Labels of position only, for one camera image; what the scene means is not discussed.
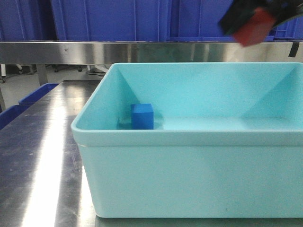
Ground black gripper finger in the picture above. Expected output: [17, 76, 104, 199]
[219, 0, 260, 35]
[262, 0, 303, 24]

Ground red cube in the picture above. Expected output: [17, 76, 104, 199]
[232, 7, 276, 47]

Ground blue cube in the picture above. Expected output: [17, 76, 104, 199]
[131, 103, 154, 130]

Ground blue lattice crate right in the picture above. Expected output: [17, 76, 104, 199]
[269, 17, 303, 40]

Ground black tape strip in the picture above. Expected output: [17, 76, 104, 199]
[288, 42, 300, 58]

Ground light teal plastic tub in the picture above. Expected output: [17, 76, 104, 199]
[71, 62, 303, 218]

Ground large blue crate centre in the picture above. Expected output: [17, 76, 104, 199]
[51, 0, 232, 42]

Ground large blue crate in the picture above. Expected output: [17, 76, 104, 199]
[0, 0, 57, 42]
[51, 0, 232, 42]

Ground large blue crate left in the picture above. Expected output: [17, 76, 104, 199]
[0, 0, 57, 42]

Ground blue bin beside table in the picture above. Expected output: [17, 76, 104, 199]
[18, 83, 59, 105]
[0, 105, 28, 130]

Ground stainless steel shelf rail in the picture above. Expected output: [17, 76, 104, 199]
[0, 41, 303, 65]

